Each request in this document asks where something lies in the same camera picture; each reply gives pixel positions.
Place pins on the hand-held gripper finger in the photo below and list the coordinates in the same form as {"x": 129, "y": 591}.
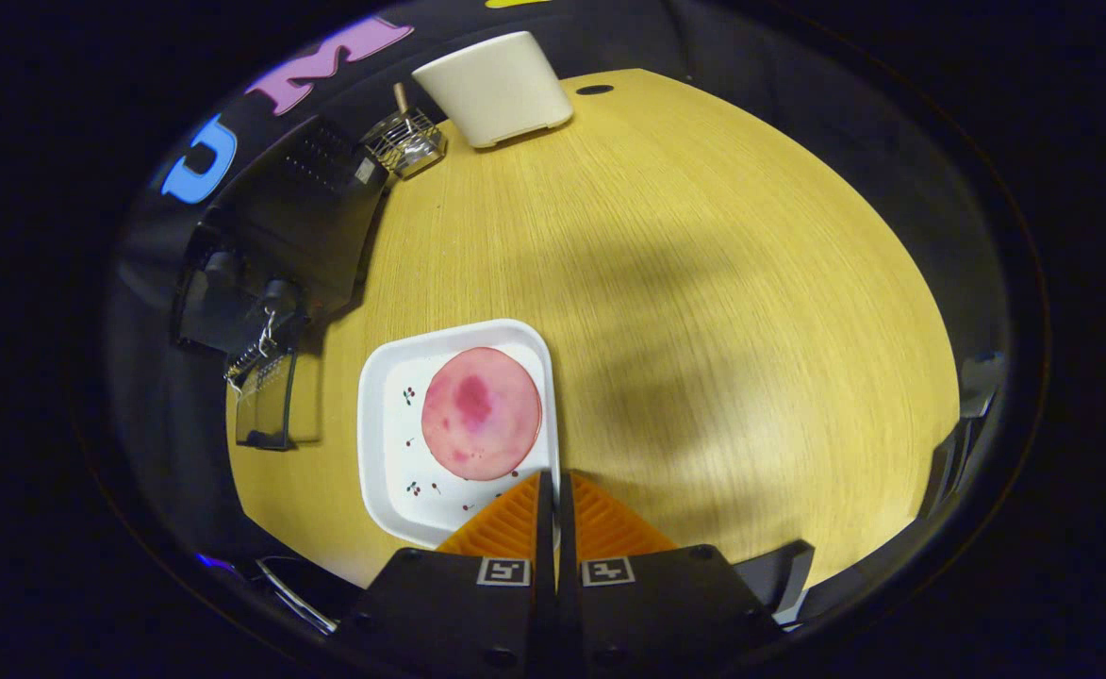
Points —
{"x": 567, "y": 538}
{"x": 545, "y": 538}

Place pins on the pink round ham slice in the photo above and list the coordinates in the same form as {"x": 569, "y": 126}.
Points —
{"x": 482, "y": 415}

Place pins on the white square plate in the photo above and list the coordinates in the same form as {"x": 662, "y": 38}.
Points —
{"x": 392, "y": 443}

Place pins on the glass toaster oven door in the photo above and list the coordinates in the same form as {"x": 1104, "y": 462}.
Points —
{"x": 265, "y": 405}

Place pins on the black toaster oven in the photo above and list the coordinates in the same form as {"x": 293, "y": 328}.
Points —
{"x": 317, "y": 217}

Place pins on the cream white pop-up toaster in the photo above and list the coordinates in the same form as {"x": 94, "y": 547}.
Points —
{"x": 496, "y": 90}

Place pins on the metal mesh utensil holder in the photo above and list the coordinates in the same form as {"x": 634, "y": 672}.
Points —
{"x": 406, "y": 146}

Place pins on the wooden stick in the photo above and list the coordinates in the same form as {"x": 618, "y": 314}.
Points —
{"x": 402, "y": 97}

